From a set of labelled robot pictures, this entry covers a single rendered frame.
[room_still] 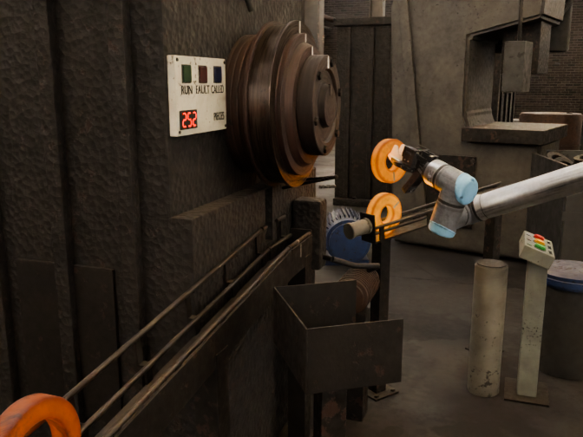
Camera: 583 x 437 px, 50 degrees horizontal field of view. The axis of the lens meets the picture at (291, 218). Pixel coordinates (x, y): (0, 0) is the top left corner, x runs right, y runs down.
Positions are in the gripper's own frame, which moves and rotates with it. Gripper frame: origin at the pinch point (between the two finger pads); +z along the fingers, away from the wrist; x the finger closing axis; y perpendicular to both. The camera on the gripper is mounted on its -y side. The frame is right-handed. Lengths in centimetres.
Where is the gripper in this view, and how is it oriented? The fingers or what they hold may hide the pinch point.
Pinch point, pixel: (389, 155)
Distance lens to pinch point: 227.1
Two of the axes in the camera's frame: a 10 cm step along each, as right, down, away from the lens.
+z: -5.6, -4.3, 7.1
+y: 1.5, -8.9, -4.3
